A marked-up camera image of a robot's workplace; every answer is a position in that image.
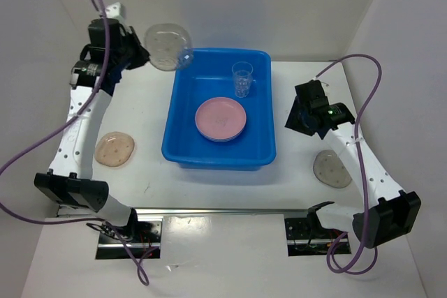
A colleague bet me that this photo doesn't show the grey textured glass plate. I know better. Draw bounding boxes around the grey textured glass plate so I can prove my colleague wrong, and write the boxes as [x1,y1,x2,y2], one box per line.
[144,23,193,72]

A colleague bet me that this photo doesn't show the blue plastic bin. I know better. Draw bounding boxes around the blue plastic bin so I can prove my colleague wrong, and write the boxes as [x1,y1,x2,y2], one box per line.
[161,48,276,170]

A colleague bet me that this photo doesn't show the beige textured glass plate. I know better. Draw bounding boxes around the beige textured glass plate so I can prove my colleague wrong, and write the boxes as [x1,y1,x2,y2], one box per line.
[94,132,135,167]

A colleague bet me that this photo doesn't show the clear plastic cup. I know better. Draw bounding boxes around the clear plastic cup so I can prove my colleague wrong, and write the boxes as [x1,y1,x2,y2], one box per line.
[232,61,254,98]

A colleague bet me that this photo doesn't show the pink round plate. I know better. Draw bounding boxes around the pink round plate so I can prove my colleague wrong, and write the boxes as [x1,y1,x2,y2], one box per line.
[195,97,247,137]

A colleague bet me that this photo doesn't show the light blue round plate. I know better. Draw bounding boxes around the light blue round plate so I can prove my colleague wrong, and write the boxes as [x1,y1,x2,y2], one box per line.
[201,133,241,142]

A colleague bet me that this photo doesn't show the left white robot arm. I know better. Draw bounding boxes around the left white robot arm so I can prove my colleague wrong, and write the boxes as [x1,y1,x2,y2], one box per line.
[34,18,149,242]

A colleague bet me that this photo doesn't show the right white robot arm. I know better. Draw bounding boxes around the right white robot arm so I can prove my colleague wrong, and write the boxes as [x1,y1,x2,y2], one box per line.
[285,80,421,249]

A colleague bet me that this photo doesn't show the grey glass plate right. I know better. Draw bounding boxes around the grey glass plate right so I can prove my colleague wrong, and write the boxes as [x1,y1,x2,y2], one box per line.
[313,150,352,189]

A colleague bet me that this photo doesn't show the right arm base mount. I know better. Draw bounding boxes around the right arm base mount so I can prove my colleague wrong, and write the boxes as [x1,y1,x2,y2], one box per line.
[284,218,342,257]

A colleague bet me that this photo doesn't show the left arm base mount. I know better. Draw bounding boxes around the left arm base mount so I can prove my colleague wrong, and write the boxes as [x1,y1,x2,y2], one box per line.
[86,218,162,260]

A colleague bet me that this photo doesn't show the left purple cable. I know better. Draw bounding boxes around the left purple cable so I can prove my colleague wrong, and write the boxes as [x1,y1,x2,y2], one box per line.
[0,0,154,285]

